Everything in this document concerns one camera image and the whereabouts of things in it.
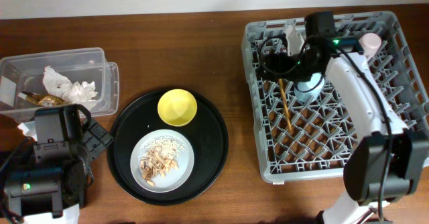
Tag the grey plastic dishwasher rack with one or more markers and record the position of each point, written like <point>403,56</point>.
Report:
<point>323,136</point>

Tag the wooden chopstick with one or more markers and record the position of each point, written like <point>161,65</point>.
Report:
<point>286,110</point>

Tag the clear plastic waste bin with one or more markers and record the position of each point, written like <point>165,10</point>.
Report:
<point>82,76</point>

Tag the food scraps on plate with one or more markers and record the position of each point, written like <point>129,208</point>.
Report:
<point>160,157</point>

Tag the white plate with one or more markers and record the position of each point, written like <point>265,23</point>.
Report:
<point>175,178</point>

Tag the black round tray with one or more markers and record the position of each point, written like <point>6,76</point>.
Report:
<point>207,134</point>

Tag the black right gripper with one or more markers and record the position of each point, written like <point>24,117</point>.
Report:
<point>284,70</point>

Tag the yellow bowl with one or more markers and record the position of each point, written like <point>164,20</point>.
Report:
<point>177,107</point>

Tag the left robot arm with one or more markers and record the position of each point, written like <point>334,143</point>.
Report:
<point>45,179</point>

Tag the white tissue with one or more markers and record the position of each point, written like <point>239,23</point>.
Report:
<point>83,93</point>

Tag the gold foil wrapper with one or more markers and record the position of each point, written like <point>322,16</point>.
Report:
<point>41,100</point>

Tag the pink cup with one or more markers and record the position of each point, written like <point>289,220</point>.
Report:
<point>370,43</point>

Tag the light blue cup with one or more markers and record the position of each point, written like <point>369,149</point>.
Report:
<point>307,92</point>

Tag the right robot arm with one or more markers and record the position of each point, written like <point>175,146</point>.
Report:
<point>387,163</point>

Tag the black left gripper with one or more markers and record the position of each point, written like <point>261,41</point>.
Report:
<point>97,135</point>

